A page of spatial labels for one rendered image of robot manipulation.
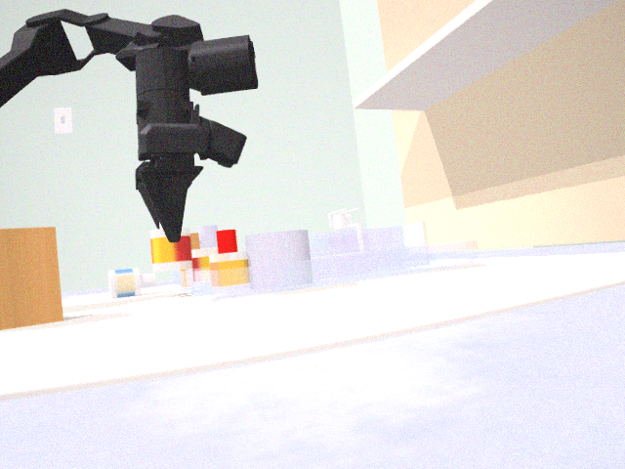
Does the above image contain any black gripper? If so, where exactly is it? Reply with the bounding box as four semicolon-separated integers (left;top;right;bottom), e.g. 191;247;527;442
135;89;212;242

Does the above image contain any white jar with cream and blue label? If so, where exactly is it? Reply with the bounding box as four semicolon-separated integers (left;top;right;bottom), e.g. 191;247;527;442
108;268;156;299

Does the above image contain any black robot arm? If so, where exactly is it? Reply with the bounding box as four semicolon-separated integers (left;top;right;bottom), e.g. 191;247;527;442
0;9;258;168

